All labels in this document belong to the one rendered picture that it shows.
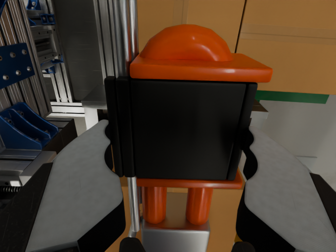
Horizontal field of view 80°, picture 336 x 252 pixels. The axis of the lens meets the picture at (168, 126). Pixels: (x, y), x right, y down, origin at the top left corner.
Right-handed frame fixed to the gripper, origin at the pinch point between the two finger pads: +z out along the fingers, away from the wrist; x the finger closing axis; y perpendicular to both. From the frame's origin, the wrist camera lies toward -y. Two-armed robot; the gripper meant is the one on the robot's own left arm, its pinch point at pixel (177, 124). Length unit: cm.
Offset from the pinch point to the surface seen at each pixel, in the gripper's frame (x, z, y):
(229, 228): 17, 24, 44
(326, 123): 114, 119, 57
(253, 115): 32, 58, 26
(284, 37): 38, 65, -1
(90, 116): -31, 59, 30
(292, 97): 83, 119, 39
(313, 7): 45, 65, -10
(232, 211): 16.9, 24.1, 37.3
